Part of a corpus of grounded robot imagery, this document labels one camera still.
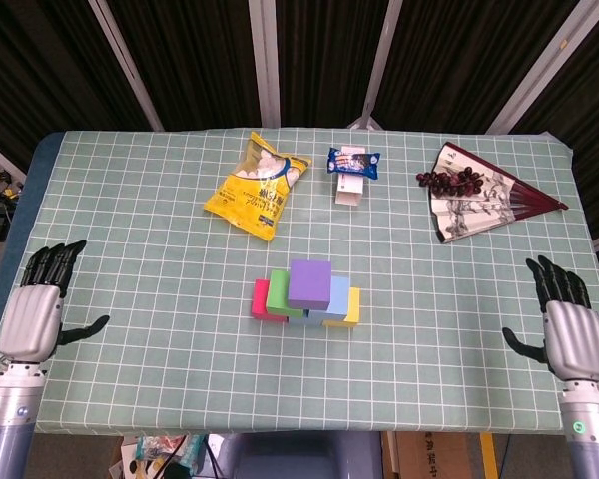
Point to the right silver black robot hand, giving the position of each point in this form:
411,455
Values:
574,344

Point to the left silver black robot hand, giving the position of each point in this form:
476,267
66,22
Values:
30,319

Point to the yellow foam cube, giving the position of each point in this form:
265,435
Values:
353,309

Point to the red foam cube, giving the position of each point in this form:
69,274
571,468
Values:
259,299

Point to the light blue foam cube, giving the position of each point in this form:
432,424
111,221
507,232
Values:
339,297
307,319

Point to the green foam cube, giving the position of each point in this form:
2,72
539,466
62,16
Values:
278,294

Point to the purple foam cube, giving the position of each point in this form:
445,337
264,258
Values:
309,282

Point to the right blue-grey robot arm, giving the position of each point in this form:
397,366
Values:
591,434

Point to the yellow upright bar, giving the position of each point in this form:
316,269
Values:
488,456

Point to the painted paper folding fan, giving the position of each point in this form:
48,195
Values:
469,214

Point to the teal printed plastic bag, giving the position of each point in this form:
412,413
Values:
150,446

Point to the brown cardboard box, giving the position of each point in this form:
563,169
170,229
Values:
429,456

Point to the dark red grape bunch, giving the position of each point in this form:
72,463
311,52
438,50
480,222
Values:
449,182

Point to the yellow snack bag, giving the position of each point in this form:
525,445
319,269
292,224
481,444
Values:
252,197

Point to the green checkered tablecloth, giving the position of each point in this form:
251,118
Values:
299,379

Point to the blue cookie packet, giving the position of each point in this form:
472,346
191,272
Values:
354,162

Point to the blue-grey robot torso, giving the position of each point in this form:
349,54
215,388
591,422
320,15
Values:
299,459

